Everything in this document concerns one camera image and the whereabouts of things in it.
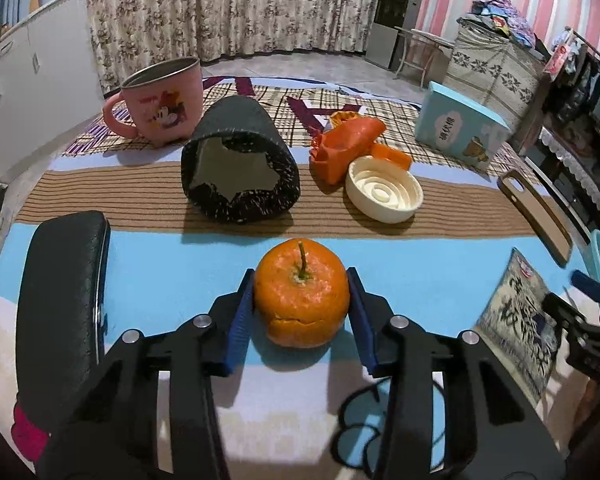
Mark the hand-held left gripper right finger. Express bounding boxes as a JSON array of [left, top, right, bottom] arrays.
[[346, 266, 566, 480]]

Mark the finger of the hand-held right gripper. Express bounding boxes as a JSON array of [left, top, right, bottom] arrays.
[[542, 292, 591, 333], [572, 270, 600, 306]]

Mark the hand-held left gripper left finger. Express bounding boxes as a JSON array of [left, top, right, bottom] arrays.
[[35, 267, 256, 480]]

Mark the orange tangerine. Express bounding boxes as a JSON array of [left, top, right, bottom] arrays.
[[253, 240, 352, 350]]

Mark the grey printed packet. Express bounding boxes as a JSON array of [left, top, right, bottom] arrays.
[[475, 247, 563, 406]]

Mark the brown phone case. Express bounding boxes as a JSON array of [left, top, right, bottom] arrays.
[[497, 169, 575, 268]]

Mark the low shelf with lace cloth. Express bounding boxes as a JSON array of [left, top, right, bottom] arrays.
[[517, 125, 600, 241]]

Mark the cream round lid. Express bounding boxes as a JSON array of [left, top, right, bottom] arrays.
[[345, 156, 425, 223]]

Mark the orange plastic wrapper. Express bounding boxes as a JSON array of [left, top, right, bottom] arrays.
[[309, 110, 413, 186]]

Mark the black zip case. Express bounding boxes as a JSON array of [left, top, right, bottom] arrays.
[[15, 211, 112, 406]]

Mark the black rolled felt tube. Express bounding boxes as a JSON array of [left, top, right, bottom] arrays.
[[180, 96, 301, 226]]

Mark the row of hanging clothes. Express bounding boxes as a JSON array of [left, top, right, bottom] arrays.
[[542, 35, 600, 136]]

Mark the light blue cardboard box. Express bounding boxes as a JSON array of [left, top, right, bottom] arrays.
[[414, 81, 511, 173]]

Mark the pink hanging packet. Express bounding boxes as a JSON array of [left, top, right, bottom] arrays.
[[544, 40, 571, 76]]

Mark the pink cartoon mug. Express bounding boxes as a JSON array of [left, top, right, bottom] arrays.
[[102, 56, 203, 147]]

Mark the cabinet under patterned cloth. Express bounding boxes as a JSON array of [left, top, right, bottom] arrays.
[[442, 20, 546, 136]]

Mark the pile of folded clothes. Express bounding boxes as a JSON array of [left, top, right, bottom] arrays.
[[457, 0, 551, 48]]

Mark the small folding table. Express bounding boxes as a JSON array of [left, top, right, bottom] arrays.
[[394, 27, 456, 91]]

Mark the grey water dispenser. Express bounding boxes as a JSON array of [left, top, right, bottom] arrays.
[[365, 0, 423, 71]]

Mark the blue floral curtain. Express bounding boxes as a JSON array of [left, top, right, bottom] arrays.
[[87, 0, 206, 93], [200, 0, 381, 61]]

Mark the white cabinet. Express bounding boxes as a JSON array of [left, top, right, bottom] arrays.
[[0, 0, 106, 186]]

